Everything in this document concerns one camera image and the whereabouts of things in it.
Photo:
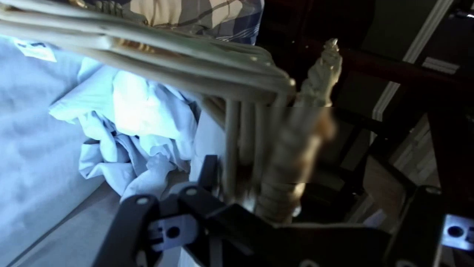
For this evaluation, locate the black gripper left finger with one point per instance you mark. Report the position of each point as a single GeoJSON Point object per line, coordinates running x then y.
{"type": "Point", "coordinates": [134, 227]}

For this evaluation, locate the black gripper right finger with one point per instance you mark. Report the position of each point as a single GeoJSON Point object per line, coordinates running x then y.
{"type": "Point", "coordinates": [424, 227]}

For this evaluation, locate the wicker laundry basket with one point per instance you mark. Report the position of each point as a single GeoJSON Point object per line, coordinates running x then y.
{"type": "Point", "coordinates": [291, 143]}

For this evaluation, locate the blue plaid bed sheet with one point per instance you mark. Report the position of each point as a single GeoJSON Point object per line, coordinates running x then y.
{"type": "Point", "coordinates": [208, 16]}

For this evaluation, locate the dark wooden bunk bed frame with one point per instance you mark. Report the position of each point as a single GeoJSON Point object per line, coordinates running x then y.
{"type": "Point", "coordinates": [386, 68]}

